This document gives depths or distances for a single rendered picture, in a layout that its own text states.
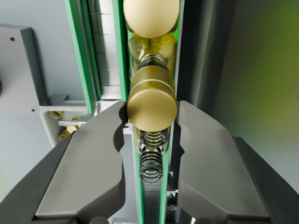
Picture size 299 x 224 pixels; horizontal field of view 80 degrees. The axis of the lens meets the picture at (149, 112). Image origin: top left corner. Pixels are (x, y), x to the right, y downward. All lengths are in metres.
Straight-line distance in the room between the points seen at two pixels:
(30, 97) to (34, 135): 0.21
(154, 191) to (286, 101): 0.59
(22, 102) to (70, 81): 0.16
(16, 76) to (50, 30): 0.16
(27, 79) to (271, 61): 0.58
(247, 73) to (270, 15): 0.07
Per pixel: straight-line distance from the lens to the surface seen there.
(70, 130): 0.65
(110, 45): 0.42
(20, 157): 0.95
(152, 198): 0.76
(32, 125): 0.80
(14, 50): 0.61
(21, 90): 0.66
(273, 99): 0.22
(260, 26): 0.26
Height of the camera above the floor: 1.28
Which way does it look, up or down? 58 degrees down
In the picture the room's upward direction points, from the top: 178 degrees counter-clockwise
